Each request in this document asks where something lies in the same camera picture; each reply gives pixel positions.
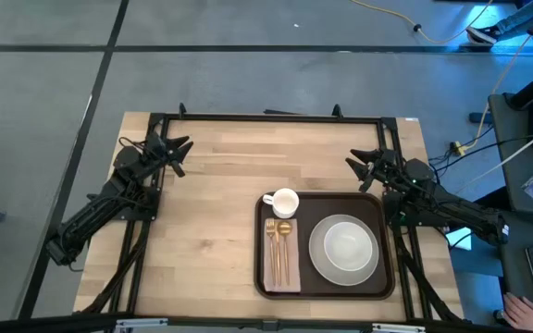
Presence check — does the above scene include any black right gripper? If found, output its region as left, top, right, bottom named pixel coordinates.
left=344, top=147, right=404, bottom=185

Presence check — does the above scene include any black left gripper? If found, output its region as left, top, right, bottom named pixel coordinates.
left=143, top=131, right=195, bottom=170

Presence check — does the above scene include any brown plastic tray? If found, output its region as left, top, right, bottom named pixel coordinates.
left=253, top=191, right=396, bottom=301

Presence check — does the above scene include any white ceramic mug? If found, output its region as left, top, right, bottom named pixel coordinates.
left=261, top=187, right=301, bottom=220

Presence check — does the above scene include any white ceramic bowl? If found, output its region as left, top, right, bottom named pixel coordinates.
left=323, top=221, right=374, bottom=273

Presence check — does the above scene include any gold spoon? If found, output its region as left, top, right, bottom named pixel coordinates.
left=277, top=220, right=293, bottom=287

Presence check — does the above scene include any grey ceramic plate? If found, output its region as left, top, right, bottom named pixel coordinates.
left=307, top=213, right=380, bottom=287

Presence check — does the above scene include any gold fork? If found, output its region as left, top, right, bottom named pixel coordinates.
left=265, top=218, right=279, bottom=288

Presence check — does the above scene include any beige cloth napkin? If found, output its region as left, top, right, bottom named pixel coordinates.
left=262, top=217, right=303, bottom=294

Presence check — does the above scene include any dark grey desk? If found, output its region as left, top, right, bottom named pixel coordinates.
left=492, top=207, right=533, bottom=332
left=487, top=92, right=533, bottom=218

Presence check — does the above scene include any person's foot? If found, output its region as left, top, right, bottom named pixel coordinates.
left=464, top=25, right=500, bottom=46

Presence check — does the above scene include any person's leg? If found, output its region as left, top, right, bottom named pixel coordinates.
left=492, top=0, right=533, bottom=41

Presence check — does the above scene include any person's hand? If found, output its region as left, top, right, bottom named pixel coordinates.
left=502, top=292, right=533, bottom=333

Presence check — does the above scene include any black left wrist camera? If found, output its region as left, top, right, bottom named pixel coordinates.
left=169, top=158, right=188, bottom=179

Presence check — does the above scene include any yellow floor cable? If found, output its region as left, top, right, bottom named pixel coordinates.
left=349, top=0, right=497, bottom=46

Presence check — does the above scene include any white cable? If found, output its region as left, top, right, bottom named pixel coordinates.
left=455, top=118, right=533, bottom=193

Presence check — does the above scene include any silver frame bracket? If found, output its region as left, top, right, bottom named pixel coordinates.
left=115, top=317, right=169, bottom=332
left=370, top=323, right=428, bottom=333

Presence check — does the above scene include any cream cable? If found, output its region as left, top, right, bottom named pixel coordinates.
left=476, top=2, right=533, bottom=142

